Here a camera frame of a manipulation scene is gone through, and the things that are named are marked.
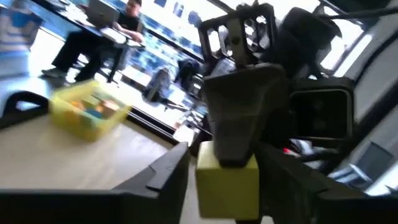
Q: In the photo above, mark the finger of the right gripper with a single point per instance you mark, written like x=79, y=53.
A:
x=242, y=112

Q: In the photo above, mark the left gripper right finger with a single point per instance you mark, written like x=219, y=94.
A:
x=289, y=193

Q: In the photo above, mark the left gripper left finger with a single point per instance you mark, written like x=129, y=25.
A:
x=161, y=186

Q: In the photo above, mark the yellow-green cube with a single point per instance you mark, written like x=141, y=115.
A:
x=227, y=193

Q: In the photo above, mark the orange small cube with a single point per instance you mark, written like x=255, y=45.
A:
x=109, y=107

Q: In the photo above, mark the dark backpack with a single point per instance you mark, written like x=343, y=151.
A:
x=188, y=73

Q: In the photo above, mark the grey backpack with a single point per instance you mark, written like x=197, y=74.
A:
x=158, y=85

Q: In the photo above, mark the yellow plastic bin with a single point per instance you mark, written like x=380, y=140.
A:
x=77, y=124

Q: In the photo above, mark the wooden small cube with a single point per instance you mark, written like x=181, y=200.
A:
x=77, y=104

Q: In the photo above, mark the person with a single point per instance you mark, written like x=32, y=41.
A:
x=90, y=46

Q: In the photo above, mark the grey laptop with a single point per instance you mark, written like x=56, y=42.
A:
x=101, y=14

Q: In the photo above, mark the blue paper bag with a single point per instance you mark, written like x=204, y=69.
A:
x=17, y=37

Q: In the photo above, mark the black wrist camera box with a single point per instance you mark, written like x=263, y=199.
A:
x=320, y=113

